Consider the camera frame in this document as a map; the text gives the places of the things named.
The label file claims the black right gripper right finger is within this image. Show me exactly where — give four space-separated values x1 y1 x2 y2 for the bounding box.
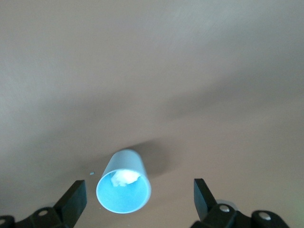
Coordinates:
191 178 256 228

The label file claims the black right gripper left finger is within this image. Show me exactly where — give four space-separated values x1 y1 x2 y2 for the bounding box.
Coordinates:
14 180 88 228

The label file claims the blue plastic cup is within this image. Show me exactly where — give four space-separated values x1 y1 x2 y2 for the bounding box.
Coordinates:
95 148 152 214

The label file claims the brown table cover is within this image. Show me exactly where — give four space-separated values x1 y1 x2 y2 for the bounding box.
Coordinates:
0 0 304 228

